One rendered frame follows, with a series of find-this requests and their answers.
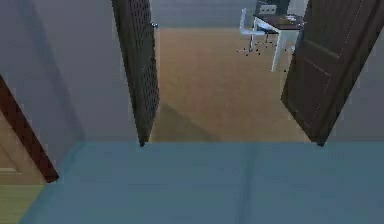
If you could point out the pale blue office chair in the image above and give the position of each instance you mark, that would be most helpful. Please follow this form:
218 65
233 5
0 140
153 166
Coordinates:
249 31

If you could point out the white desk with dark top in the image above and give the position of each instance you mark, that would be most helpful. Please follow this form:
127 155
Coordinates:
282 30

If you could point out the grey box on desk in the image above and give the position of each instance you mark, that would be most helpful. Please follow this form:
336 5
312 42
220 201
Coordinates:
267 9

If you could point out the dark brown room door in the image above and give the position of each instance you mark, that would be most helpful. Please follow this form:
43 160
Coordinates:
320 66

